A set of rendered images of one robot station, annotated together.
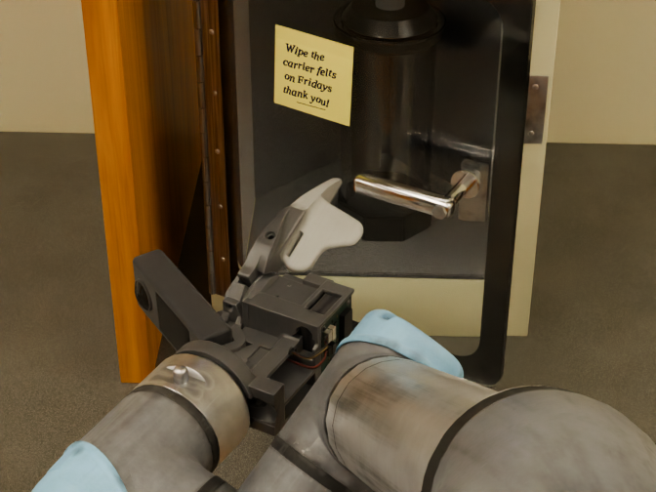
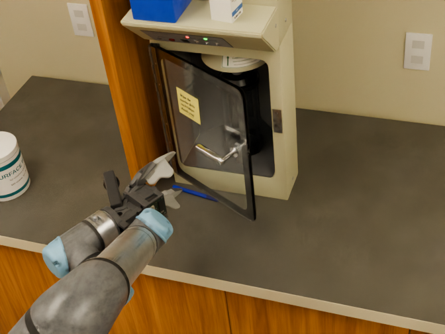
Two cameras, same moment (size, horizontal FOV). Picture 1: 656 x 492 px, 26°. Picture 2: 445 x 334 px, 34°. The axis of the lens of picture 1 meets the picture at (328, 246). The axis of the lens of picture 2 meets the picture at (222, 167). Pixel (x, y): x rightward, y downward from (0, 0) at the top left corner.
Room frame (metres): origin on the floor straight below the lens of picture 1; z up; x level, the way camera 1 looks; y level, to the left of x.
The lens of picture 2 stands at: (-0.22, -0.56, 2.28)
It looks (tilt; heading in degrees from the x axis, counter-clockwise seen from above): 41 degrees down; 21
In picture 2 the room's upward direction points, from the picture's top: 7 degrees counter-clockwise
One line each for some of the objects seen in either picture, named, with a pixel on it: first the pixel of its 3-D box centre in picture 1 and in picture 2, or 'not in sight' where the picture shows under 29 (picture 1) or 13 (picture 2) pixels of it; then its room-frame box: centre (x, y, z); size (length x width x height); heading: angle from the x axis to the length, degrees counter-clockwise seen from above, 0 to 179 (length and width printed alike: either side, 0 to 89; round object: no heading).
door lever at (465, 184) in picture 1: (415, 186); (216, 151); (1.01, -0.07, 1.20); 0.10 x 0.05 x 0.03; 60
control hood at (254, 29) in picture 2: not in sight; (200, 34); (1.09, -0.04, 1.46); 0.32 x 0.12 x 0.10; 88
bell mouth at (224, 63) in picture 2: not in sight; (236, 42); (1.25, -0.07, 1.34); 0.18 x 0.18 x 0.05
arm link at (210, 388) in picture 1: (190, 408); (102, 227); (0.72, 0.09, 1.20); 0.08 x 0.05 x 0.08; 61
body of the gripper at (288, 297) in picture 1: (264, 349); (134, 209); (0.79, 0.05, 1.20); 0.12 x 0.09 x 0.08; 151
